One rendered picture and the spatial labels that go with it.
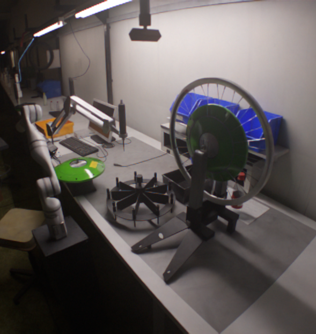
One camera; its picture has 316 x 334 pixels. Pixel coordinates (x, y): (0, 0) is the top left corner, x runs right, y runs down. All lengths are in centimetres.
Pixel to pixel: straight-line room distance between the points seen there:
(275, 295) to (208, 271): 28
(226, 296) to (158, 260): 32
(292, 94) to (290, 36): 29
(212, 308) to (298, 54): 120
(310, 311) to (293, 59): 112
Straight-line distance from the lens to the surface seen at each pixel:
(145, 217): 124
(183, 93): 110
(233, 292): 104
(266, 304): 104
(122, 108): 139
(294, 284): 114
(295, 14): 145
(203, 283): 105
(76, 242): 134
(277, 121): 143
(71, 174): 145
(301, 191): 154
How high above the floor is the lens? 173
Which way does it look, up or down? 24 degrees down
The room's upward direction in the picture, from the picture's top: 1 degrees counter-clockwise
